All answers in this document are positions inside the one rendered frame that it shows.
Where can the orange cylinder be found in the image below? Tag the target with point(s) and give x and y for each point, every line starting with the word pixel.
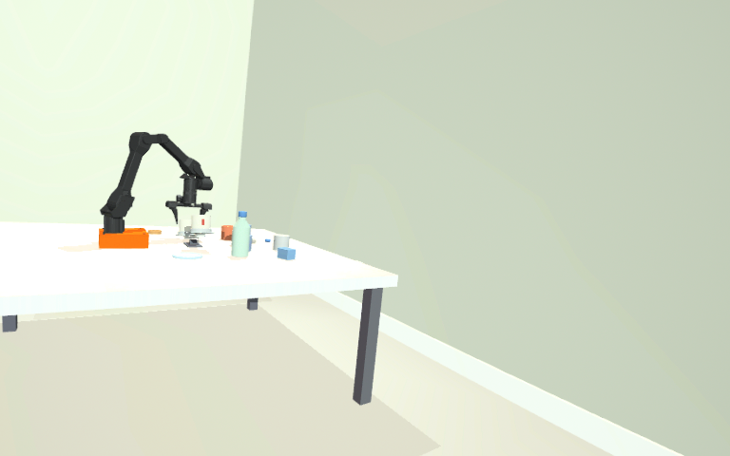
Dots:
pixel 226 232

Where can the small blue block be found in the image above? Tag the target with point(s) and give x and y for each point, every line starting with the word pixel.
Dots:
pixel 286 253

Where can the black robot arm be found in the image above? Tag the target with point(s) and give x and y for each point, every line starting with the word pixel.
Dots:
pixel 121 200

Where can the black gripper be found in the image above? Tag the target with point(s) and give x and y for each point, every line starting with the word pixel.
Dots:
pixel 189 196

